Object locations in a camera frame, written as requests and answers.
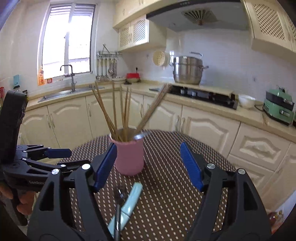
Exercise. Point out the steel sink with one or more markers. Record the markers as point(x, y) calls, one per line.
point(66, 93)

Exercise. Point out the window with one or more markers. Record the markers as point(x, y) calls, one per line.
point(66, 39)

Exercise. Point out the light blue utensil case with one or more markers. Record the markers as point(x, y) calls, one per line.
point(127, 208)

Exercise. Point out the wooden chopstick in cup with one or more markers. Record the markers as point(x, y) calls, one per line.
point(152, 110)
point(119, 137)

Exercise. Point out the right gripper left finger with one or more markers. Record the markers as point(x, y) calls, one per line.
point(52, 217)

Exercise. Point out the white bowl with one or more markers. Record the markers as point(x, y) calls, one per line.
point(246, 101)

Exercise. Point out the hanging utensil rack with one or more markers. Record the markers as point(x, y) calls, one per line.
point(107, 64)

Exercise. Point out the red container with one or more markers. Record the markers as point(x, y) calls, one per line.
point(132, 77)

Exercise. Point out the black handled spoon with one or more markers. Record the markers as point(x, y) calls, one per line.
point(120, 194)

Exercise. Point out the kitchen faucet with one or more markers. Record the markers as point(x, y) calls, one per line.
point(73, 83)

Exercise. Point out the person's left hand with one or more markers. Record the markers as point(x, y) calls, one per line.
point(26, 200)

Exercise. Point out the round perforated plate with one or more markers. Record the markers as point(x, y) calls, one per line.
point(160, 58)

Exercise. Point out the black gas stove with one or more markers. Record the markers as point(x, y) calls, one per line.
point(227, 101)

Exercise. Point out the range hood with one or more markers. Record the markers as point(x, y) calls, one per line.
point(195, 15)

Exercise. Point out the silver metal spoon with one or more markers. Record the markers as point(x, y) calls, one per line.
point(141, 135)

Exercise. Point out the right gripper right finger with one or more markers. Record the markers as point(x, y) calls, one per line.
point(245, 216)

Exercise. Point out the brown polka dot tablecloth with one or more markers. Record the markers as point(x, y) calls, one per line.
point(169, 202)

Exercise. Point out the green electric cooker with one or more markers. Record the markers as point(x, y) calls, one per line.
point(279, 105)

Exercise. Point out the pink utensil holder cup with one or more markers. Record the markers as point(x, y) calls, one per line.
point(130, 156)

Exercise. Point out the stainless steel steamer pot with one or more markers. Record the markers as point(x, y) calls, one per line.
point(188, 69)

